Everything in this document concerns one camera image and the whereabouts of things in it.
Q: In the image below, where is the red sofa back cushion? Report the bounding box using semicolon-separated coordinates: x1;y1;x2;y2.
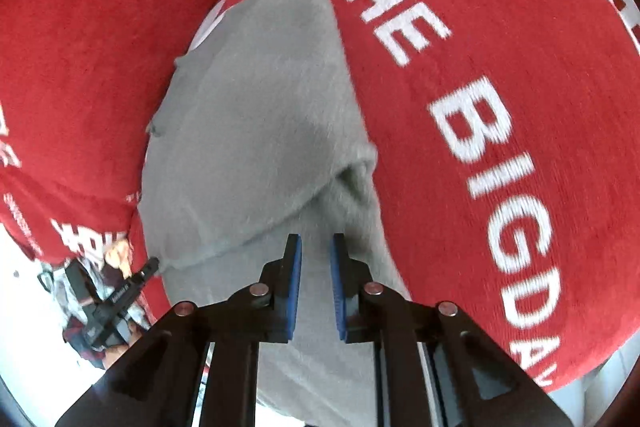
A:
1;0;218;265

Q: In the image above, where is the dark patterned clothes pile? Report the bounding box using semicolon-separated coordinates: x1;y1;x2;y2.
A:
38;239;151;369

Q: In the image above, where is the grey knit sweater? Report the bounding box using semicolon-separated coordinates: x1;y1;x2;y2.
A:
139;0;404;426

